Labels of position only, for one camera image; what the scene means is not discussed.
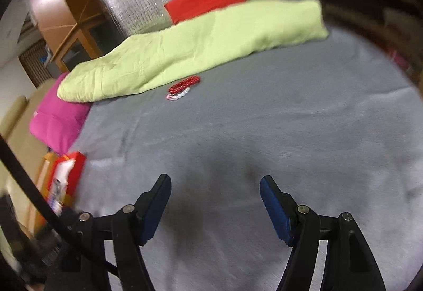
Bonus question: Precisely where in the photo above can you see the wooden cabinet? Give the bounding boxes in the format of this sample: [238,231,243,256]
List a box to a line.
[29,0,123,72]

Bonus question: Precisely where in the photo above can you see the magenta pillow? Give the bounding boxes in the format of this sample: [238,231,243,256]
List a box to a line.
[29,72,92,155]

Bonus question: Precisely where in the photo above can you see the clear crystal bead bracelet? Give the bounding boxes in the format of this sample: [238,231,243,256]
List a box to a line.
[165,87,192,101]

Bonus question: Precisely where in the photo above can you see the grey bed sheet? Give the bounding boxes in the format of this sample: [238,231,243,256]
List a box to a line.
[74,26,422,290]

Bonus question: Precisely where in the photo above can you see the light green blanket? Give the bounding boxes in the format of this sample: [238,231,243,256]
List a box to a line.
[57,0,329,103]

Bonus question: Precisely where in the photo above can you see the black cable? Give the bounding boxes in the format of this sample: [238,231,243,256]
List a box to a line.
[0,135,72,245]

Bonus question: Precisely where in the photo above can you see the red bead bracelet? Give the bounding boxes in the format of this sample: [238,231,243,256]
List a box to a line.
[167,75,202,96]

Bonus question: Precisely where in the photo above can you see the beige sofa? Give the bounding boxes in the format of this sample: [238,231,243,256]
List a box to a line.
[1,79,55,235]

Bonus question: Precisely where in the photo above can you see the red and white box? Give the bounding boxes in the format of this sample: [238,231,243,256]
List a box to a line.
[42,151,86,216]

